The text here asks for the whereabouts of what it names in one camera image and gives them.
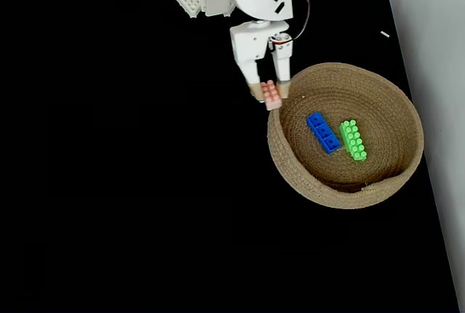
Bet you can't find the blue lego block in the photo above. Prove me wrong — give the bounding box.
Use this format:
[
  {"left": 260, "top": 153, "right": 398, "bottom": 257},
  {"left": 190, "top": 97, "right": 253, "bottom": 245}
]
[{"left": 306, "top": 111, "right": 342, "bottom": 155}]

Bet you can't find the woven rope basket tray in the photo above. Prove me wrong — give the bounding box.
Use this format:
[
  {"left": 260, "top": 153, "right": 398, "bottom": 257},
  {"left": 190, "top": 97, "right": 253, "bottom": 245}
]
[{"left": 267, "top": 62, "right": 425, "bottom": 210}]

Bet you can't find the pink lego block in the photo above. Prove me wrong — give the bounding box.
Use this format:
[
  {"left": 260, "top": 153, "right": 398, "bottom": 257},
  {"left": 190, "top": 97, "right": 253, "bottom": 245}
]
[{"left": 260, "top": 79, "right": 283, "bottom": 111}]

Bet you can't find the red black white servo cable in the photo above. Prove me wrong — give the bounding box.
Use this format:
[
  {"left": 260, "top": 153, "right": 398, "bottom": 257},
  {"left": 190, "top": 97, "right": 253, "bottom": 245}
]
[{"left": 268, "top": 0, "right": 311, "bottom": 41}]

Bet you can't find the green lego block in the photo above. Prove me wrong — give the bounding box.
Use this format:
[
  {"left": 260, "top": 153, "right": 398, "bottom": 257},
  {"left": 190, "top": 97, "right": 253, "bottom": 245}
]
[{"left": 339, "top": 119, "right": 368, "bottom": 162}]

